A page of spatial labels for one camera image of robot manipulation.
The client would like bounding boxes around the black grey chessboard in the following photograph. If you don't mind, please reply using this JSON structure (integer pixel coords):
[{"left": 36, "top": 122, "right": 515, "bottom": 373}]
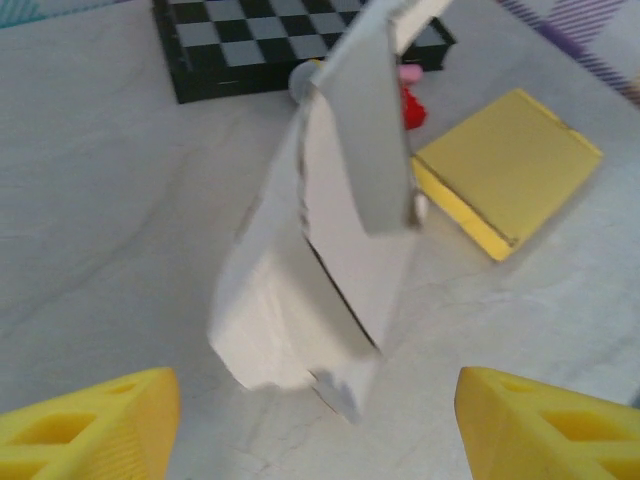
[{"left": 152, "top": 0, "right": 457, "bottom": 105}]

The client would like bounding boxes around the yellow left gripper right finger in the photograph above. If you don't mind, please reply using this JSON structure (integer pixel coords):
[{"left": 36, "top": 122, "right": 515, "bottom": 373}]
[{"left": 456, "top": 365, "right": 640, "bottom": 480}]

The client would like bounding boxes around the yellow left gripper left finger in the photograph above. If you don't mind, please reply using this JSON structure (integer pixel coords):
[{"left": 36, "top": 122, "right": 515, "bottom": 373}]
[{"left": 0, "top": 367, "right": 183, "bottom": 480}]

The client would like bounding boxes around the red block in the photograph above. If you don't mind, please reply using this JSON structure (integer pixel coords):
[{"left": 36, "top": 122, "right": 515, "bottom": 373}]
[{"left": 399, "top": 84, "right": 429, "bottom": 131}]

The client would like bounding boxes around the yellow paper box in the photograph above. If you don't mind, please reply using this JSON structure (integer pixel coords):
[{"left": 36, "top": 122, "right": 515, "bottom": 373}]
[{"left": 409, "top": 88, "right": 605, "bottom": 263}]

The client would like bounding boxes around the white paper box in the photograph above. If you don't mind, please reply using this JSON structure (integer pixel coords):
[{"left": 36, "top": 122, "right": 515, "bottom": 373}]
[{"left": 207, "top": 0, "right": 454, "bottom": 426}]

